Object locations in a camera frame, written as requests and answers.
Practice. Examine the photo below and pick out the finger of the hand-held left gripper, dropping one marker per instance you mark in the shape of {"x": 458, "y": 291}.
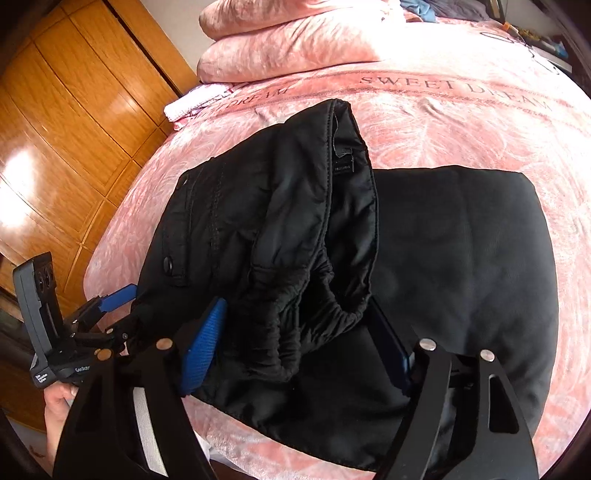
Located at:
{"x": 121, "y": 331}
{"x": 117, "y": 297}

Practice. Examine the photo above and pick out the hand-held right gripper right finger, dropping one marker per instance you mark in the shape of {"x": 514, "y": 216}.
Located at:
{"x": 395, "y": 357}

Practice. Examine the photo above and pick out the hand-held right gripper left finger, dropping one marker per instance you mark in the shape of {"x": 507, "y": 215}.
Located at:
{"x": 203, "y": 350}

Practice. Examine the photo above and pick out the black quilted jacket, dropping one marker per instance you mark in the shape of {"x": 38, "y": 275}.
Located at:
{"x": 369, "y": 277}

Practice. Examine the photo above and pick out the person's left hand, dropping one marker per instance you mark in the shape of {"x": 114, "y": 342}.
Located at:
{"x": 57, "y": 408}

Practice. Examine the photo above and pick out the wooden wardrobe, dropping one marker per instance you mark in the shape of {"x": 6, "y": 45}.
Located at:
{"x": 78, "y": 138}

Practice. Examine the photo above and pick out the folded white pink cloth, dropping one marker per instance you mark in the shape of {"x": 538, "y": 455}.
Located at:
{"x": 191, "y": 104}

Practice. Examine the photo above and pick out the bed with pink blanket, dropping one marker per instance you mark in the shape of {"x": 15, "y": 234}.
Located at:
{"x": 461, "y": 115}

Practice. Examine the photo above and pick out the large pink plush pillow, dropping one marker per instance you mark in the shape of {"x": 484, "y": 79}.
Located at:
{"x": 295, "y": 57}

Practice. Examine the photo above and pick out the small pink plush pillow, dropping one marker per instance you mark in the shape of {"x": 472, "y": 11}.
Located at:
{"x": 295, "y": 18}

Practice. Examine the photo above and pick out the cluttered bedside table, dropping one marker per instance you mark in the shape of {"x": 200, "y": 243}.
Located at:
{"x": 545, "y": 44}

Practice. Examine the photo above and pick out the blue cloth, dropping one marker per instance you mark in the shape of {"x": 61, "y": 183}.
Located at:
{"x": 415, "y": 7}

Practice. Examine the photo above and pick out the dark grey pillow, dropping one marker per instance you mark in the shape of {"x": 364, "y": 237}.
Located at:
{"x": 461, "y": 7}

